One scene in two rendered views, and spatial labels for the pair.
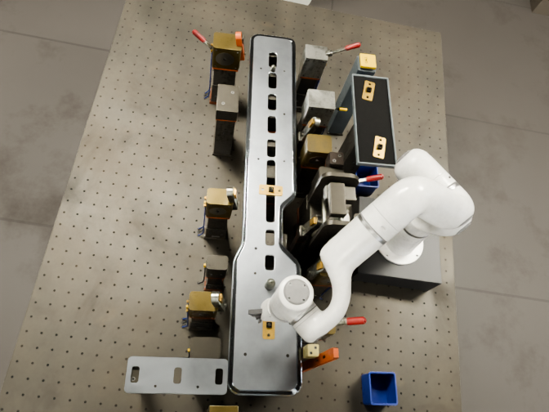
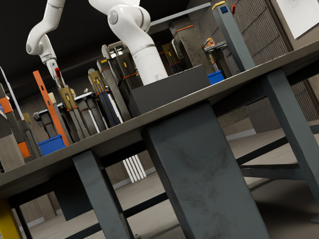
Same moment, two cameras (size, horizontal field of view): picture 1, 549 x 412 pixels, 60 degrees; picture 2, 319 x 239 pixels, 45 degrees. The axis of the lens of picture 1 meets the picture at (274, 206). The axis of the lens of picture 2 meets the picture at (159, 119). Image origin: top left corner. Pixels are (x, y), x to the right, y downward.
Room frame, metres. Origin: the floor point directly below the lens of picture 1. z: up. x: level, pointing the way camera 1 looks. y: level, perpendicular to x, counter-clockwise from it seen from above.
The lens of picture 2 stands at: (0.93, -2.27, 0.56)
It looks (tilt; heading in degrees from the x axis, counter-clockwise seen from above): 4 degrees up; 94
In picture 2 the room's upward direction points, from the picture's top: 24 degrees counter-clockwise
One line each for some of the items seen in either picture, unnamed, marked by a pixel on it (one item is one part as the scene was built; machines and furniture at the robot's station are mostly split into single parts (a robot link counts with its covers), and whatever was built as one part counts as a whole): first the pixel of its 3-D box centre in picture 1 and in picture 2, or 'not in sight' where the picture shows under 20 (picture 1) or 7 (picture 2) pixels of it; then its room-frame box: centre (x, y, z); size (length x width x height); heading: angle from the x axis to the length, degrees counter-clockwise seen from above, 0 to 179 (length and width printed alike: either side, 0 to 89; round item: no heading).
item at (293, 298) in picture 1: (292, 299); (43, 46); (0.32, -0.12, 1.37); 0.09 x 0.08 x 0.13; 59
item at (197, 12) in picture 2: (372, 119); (177, 19); (1.09, -0.21, 1.16); 0.37 x 0.14 x 0.02; 19
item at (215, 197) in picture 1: (213, 216); not in sight; (0.64, 0.19, 0.87); 0.12 x 0.07 x 0.35; 109
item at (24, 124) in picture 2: not in sight; (33, 145); (0.07, -0.20, 0.85); 0.12 x 0.03 x 0.30; 109
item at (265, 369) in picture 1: (268, 185); (144, 76); (0.78, 0.05, 1.00); 1.38 x 0.22 x 0.02; 19
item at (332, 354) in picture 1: (314, 362); (53, 114); (0.28, -0.30, 0.95); 0.03 x 0.01 x 0.50; 19
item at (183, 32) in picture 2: (352, 152); (194, 57); (1.09, -0.21, 0.92); 0.10 x 0.08 x 0.45; 19
